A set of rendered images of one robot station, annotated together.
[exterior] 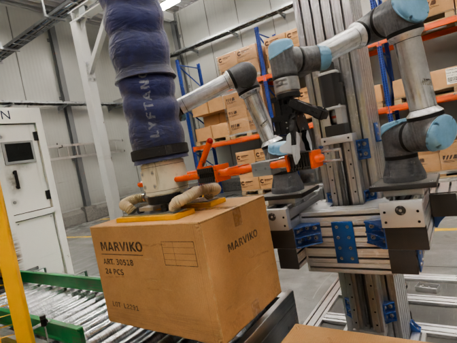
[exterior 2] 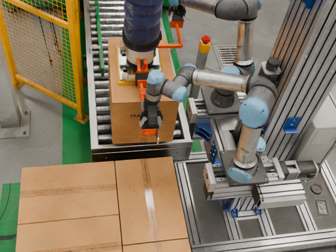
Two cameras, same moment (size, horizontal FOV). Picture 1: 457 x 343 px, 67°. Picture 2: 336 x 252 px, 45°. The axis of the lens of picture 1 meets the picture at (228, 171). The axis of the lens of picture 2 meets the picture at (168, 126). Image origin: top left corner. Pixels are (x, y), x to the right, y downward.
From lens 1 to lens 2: 193 cm
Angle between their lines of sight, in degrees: 58
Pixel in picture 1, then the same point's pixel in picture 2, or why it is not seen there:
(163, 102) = (139, 20)
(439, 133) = (231, 174)
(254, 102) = (240, 29)
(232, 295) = (126, 131)
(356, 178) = not seen: hidden behind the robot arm
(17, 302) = (73, 46)
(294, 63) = (154, 91)
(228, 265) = (127, 121)
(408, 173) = not seen: hidden behind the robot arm
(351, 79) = (282, 85)
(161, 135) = (132, 37)
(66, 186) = not seen: outside the picture
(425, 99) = (239, 155)
